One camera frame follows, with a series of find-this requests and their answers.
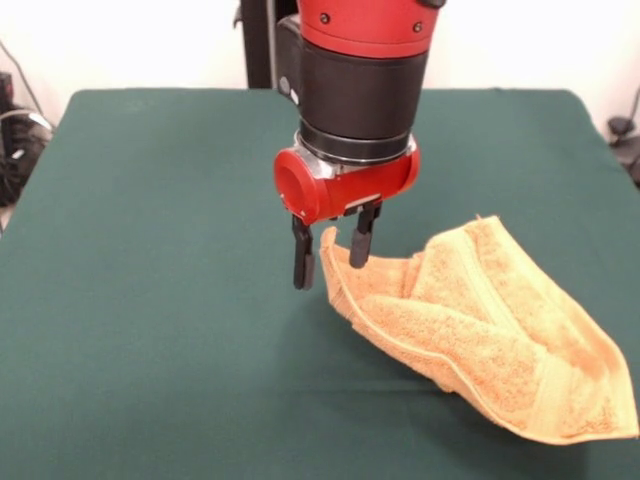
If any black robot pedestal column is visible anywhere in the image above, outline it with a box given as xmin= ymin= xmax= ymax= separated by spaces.
xmin=233 ymin=0 xmax=301 ymax=90

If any black floor device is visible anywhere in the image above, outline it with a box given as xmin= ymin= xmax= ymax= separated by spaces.
xmin=606 ymin=115 xmax=640 ymax=189

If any orange terry towel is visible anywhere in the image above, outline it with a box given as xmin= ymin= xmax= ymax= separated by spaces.
xmin=318 ymin=213 xmax=627 ymax=446

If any black cable bundle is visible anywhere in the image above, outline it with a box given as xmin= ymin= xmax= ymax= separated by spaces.
xmin=0 ymin=105 xmax=55 ymax=207

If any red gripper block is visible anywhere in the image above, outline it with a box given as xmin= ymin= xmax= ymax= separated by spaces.
xmin=272 ymin=137 xmax=422 ymax=291

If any dark green table cloth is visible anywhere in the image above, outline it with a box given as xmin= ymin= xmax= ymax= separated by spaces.
xmin=0 ymin=87 xmax=640 ymax=480

